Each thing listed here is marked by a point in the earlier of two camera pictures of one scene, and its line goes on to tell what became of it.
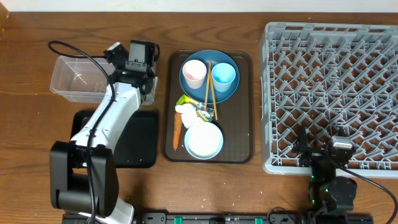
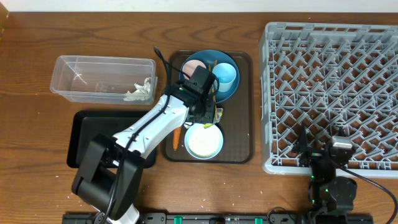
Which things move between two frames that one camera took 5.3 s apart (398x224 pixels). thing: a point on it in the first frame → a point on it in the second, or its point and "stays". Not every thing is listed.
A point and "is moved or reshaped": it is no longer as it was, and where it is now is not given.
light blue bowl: x=203 y=140 stays
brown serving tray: x=234 y=115 stays
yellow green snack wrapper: x=207 y=115 is moved or reshaped
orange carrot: x=176 y=129 stays
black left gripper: x=152 y=74 → x=210 y=120
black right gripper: x=312 y=154 stays
